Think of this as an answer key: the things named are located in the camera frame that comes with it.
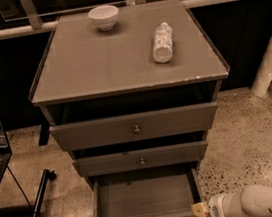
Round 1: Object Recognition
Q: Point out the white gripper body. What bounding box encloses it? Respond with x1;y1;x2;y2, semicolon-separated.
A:
208;193;242;217

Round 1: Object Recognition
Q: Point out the white ceramic bowl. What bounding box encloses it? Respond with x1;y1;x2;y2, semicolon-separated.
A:
88;5;119;31

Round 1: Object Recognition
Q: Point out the grey drawer cabinet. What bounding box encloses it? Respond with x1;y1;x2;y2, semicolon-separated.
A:
18;0;245;195

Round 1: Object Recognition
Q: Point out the grey bottom drawer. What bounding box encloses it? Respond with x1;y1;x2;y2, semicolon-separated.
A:
91;163;204;217

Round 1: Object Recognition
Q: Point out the black stand leg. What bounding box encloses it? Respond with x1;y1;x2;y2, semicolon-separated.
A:
29;169;57;217

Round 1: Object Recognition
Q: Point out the grey top drawer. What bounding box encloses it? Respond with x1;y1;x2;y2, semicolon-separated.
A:
50;102;218;151

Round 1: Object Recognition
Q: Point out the grey middle drawer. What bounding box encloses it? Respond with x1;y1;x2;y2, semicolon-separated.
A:
73;140;208;177

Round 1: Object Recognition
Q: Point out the white plastic bottle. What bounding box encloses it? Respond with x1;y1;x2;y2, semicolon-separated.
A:
152;23;173;64

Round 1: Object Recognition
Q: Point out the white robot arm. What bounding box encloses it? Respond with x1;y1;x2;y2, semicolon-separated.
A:
191;185;272;217

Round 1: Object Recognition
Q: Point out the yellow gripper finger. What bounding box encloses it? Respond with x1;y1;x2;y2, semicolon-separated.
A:
191;202;210;217

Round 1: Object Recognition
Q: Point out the grey drawer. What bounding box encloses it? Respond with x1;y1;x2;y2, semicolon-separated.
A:
91;163;204;217
73;140;208;177
50;102;218;151

